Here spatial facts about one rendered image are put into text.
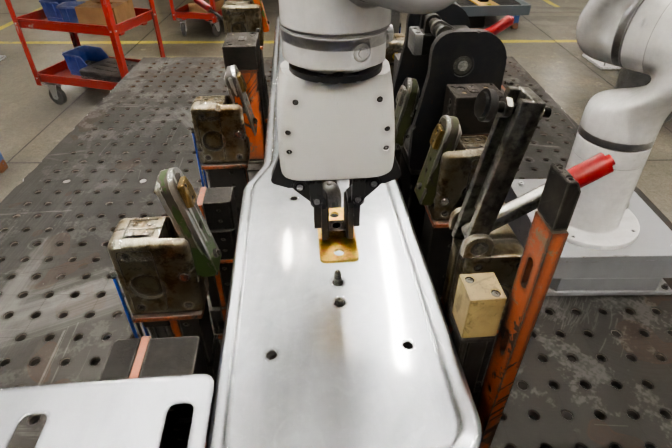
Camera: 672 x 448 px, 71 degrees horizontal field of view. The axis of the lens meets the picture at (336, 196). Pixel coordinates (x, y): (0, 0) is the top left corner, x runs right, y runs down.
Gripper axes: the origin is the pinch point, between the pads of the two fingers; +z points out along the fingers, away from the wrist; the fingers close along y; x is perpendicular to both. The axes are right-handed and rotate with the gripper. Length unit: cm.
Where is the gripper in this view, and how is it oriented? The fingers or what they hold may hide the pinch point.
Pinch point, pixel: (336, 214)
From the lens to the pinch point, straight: 46.3
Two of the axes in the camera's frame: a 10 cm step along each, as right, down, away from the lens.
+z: 0.0, 8.2, 5.7
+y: -10.0, 0.5, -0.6
